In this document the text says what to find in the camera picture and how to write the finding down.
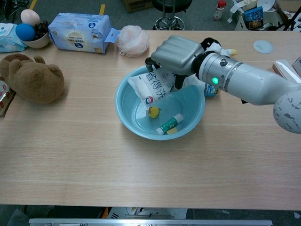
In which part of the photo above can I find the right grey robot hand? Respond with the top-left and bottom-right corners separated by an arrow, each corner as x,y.
145,35 -> 205,89

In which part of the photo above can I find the black-headed plush doll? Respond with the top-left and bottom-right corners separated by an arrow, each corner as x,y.
199,37 -> 237,57

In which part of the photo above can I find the clear jar with blue label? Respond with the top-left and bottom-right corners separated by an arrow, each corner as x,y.
203,82 -> 221,98

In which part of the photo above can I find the brown capybara plush toy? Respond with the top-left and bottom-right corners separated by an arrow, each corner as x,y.
0,53 -> 65,105

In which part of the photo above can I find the light blue plastic bowl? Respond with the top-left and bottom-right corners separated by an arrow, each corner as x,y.
114,65 -> 206,141

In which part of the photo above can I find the black stool chrome base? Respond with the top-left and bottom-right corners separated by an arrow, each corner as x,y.
151,0 -> 192,31

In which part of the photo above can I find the pink mesh bath loofah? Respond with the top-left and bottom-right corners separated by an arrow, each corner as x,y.
117,25 -> 150,57

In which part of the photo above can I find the white bottle red cap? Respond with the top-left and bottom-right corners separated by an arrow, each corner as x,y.
213,0 -> 226,21

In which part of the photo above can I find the small yellow rubber duck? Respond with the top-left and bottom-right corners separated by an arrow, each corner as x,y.
147,106 -> 162,119

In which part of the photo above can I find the cardboard box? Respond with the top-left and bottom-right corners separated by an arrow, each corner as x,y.
121,0 -> 156,13

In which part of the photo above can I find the green white glue stick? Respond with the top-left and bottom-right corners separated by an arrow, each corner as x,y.
155,113 -> 183,135

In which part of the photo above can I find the blue snack box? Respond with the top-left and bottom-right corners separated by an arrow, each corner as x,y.
243,6 -> 264,30

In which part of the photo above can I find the white storage box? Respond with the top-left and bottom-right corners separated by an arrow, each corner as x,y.
234,4 -> 286,31

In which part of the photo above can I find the blue white tissue pack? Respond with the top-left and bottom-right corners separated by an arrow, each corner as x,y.
48,12 -> 120,54

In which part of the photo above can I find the white pink flat box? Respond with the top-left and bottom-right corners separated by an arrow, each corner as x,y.
272,60 -> 301,84

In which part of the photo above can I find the dark pine cone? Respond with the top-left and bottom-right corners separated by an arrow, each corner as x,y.
34,20 -> 50,40

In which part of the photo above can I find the beige bowl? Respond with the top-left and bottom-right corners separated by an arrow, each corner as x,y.
20,32 -> 51,49

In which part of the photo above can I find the peach egg-shaped ball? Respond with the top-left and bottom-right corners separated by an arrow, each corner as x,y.
20,9 -> 41,26

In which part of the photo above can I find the blue ball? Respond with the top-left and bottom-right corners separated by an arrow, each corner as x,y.
15,23 -> 36,42

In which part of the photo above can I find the light blue wet wipes pack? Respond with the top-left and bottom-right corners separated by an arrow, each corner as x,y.
0,23 -> 28,54

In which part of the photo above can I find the gold red snack packet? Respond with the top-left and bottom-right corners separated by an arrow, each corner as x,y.
0,80 -> 16,117

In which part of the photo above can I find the round white cable grommet cap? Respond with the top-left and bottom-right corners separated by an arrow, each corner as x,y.
253,40 -> 273,54

